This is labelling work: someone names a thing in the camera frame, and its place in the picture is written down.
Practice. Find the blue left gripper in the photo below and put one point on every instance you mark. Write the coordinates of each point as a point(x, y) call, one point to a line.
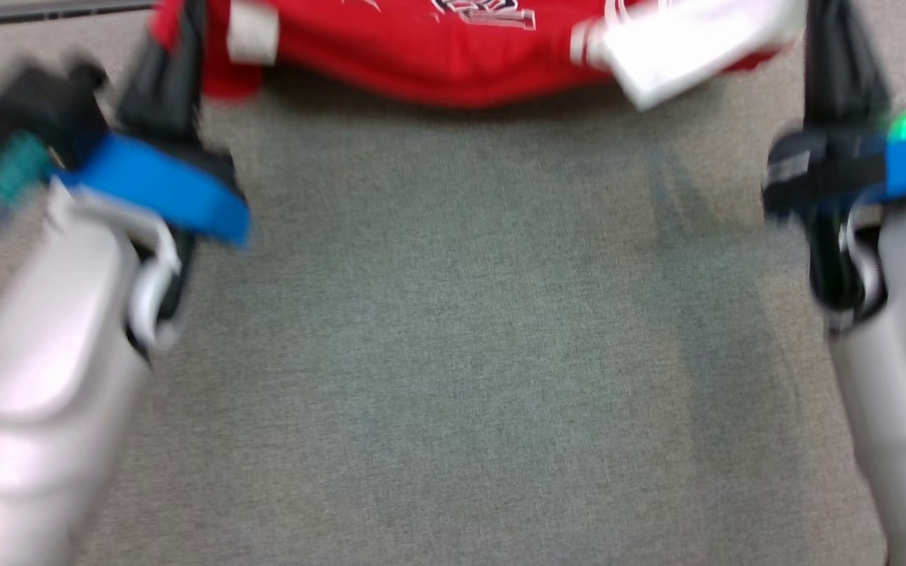
point(154, 185)

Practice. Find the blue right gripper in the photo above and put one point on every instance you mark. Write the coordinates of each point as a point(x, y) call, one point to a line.
point(838, 173)

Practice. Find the red white basketball jersey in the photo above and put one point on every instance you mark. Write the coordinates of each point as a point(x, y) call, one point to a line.
point(421, 63)

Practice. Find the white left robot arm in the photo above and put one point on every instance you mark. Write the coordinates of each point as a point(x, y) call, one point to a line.
point(28, 393)

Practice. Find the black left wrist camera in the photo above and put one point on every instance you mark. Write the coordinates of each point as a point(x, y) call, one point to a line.
point(36, 114)

